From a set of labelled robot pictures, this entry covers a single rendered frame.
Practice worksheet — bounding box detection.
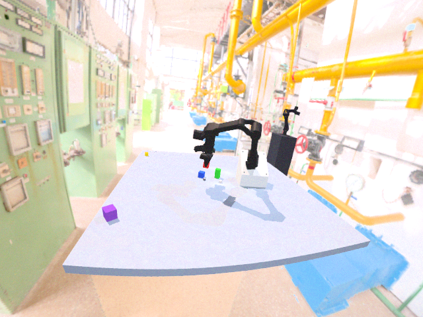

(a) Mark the purple cube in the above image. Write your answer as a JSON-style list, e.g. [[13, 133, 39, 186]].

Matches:
[[102, 204, 118, 222]]

